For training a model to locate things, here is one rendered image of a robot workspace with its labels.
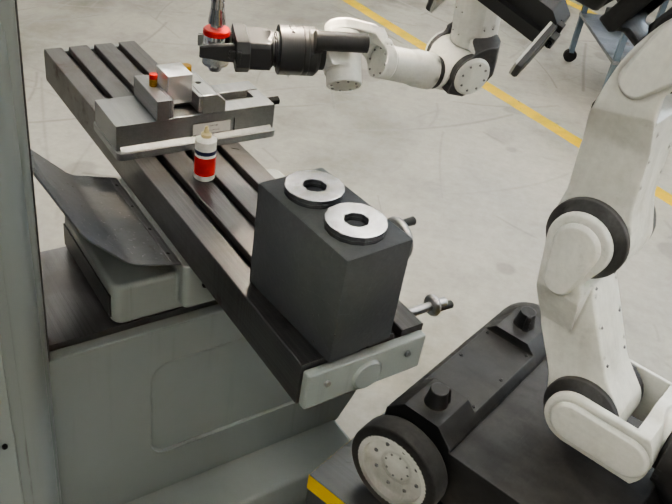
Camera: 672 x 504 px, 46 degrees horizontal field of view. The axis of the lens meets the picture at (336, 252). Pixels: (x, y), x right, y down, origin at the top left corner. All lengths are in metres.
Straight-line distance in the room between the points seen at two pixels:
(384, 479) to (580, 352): 0.46
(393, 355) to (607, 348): 0.43
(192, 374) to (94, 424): 0.21
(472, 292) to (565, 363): 1.42
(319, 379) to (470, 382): 0.56
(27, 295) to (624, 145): 0.96
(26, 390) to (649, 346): 2.16
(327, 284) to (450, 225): 2.18
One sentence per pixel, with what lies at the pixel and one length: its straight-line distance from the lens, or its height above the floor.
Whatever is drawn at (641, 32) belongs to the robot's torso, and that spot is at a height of 1.34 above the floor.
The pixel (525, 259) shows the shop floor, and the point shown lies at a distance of 3.19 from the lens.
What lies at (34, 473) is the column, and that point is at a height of 0.47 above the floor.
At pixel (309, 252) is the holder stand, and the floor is 1.05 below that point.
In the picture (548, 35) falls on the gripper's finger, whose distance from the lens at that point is 0.84.
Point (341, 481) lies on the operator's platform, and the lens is 1.68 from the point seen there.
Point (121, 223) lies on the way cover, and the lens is 1.53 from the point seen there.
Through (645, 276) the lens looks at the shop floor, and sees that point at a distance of 3.35.
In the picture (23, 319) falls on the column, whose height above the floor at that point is 0.83.
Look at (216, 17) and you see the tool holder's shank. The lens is 1.43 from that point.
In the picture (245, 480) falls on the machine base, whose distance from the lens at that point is 1.91.
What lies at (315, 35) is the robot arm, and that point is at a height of 1.20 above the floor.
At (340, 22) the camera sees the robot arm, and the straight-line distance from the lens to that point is 1.49.
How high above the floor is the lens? 1.70
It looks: 35 degrees down
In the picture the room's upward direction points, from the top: 10 degrees clockwise
